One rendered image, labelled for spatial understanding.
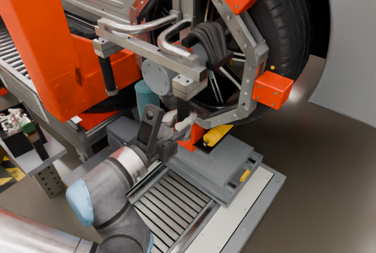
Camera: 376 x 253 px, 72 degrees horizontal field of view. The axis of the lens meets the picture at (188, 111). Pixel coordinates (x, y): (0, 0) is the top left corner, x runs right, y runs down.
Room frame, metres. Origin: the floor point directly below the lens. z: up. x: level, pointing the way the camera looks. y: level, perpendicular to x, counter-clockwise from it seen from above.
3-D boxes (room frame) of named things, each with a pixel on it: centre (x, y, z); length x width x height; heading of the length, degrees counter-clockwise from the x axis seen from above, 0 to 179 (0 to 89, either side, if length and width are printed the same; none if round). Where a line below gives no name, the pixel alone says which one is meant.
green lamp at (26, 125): (0.70, 0.60, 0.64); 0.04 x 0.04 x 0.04; 50
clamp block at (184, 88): (0.56, -0.01, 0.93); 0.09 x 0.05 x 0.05; 140
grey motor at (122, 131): (1.03, 0.23, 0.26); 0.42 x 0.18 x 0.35; 140
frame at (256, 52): (0.83, -0.01, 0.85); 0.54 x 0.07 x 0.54; 50
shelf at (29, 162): (0.82, 0.75, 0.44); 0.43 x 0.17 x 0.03; 50
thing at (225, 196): (0.96, -0.12, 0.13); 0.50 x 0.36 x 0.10; 50
